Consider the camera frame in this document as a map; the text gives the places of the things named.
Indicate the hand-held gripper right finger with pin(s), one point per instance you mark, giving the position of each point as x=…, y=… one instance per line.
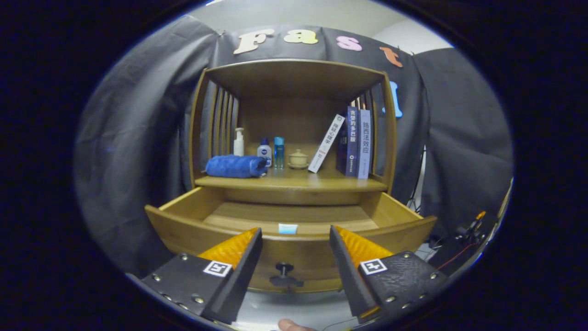
x=349, y=276

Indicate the wooden cabinet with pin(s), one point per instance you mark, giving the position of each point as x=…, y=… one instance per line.
x=294, y=119

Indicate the white bottle with blue cap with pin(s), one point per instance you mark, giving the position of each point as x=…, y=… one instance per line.
x=264, y=152

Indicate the black backdrop cloth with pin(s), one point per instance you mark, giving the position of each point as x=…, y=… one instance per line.
x=147, y=138

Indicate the dark blue book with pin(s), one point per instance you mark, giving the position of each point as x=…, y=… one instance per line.
x=351, y=142

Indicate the beige lidded teacup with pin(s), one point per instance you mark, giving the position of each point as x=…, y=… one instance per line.
x=298, y=159

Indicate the light blue tube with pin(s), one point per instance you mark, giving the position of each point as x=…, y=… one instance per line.
x=288, y=228

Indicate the wooden cabinet countertop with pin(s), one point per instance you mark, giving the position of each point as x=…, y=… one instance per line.
x=303, y=179

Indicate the white pump bottle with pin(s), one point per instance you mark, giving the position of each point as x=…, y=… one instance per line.
x=239, y=146

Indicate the clear blue bottle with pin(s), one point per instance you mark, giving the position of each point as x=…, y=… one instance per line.
x=279, y=151

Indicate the folded blue towel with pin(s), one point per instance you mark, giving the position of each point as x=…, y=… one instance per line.
x=234, y=166

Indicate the wooden drawer with black knob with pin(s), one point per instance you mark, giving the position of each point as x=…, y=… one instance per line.
x=294, y=214

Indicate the white book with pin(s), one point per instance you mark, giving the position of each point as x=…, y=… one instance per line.
x=326, y=145

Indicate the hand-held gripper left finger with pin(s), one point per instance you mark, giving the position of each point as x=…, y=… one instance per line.
x=239, y=276

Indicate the black tripod stand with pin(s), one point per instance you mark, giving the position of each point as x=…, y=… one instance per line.
x=415, y=204

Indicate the black clamp with orange tip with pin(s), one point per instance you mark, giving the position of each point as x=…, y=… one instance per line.
x=471, y=227

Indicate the pale lavender book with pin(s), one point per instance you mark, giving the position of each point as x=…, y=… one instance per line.
x=364, y=147

